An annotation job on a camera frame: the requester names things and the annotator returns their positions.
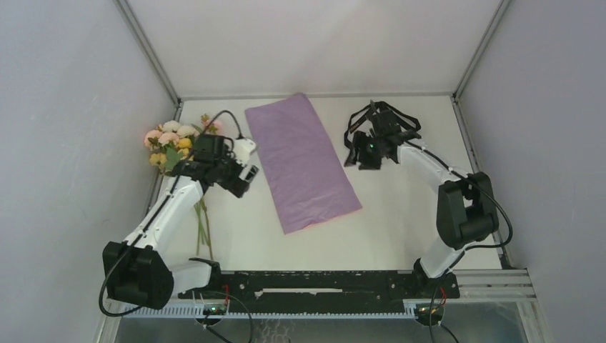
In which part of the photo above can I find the white slotted cable duct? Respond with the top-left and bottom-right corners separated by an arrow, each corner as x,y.
126,303 -> 417,319

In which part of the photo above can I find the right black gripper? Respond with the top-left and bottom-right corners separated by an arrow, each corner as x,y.
342,131 -> 382,172

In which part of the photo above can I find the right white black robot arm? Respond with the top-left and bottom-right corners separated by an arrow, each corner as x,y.
344,103 -> 507,297

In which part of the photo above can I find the purple pink wrapping paper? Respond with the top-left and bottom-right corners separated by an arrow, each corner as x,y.
244,94 -> 362,234

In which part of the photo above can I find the pink bud fake flower stem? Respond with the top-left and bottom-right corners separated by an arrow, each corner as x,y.
191,114 -> 224,140

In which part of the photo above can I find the left green circuit board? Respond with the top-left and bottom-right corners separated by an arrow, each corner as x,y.
203,305 -> 227,316

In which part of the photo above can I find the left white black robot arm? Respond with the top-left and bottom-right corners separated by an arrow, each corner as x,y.
98,134 -> 259,317

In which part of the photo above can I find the white fake flower stem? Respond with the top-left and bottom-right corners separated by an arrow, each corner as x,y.
160,120 -> 199,138

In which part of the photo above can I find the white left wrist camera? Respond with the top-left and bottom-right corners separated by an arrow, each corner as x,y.
232,137 -> 257,165

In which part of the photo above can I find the black ribbon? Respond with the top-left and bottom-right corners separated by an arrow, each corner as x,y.
344,101 -> 422,149

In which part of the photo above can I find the right circuit board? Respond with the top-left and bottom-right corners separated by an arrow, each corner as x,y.
414,306 -> 445,317

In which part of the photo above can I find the yellow fake flower stem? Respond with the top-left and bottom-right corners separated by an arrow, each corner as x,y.
149,136 -> 214,259

